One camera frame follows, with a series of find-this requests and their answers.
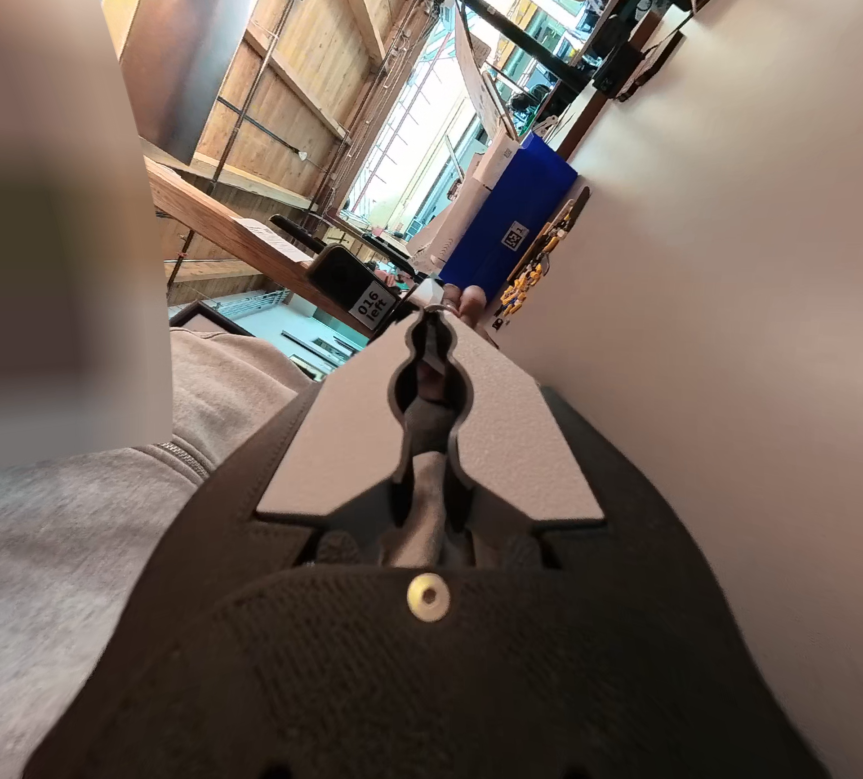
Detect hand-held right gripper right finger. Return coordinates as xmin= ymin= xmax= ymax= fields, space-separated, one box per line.
xmin=428 ymin=308 xmax=606 ymax=536

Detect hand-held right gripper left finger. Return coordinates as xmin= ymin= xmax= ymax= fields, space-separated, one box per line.
xmin=255 ymin=308 xmax=432 ymax=534

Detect person's left forearm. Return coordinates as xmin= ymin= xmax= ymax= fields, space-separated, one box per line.
xmin=403 ymin=398 xmax=451 ymax=564

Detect pile of loose lego pieces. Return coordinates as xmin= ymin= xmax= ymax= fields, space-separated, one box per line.
xmin=492 ymin=186 xmax=593 ymax=331

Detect person's left hand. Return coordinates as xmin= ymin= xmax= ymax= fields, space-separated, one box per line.
xmin=453 ymin=283 xmax=489 ymax=328

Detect blue plastic bin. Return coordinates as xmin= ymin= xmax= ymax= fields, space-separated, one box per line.
xmin=438 ymin=132 xmax=579 ymax=308

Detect wooden beam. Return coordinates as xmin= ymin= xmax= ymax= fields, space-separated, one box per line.
xmin=145 ymin=155 xmax=378 ymax=338

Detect white paper sheets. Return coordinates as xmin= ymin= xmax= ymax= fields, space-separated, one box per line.
xmin=465 ymin=132 xmax=523 ymax=193

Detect white printed banner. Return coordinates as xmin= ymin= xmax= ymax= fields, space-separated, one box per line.
xmin=453 ymin=4 xmax=520 ymax=139

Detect grey hoodie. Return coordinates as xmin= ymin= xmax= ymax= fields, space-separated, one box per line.
xmin=0 ymin=327 xmax=325 ymax=779

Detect black box device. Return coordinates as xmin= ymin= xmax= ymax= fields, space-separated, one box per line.
xmin=593 ymin=40 xmax=685 ymax=102

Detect black metal pole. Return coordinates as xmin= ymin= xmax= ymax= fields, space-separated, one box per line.
xmin=347 ymin=0 xmax=597 ymax=93

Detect large metal air duct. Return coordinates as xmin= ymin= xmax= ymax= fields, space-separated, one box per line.
xmin=101 ymin=0 xmax=298 ymax=166

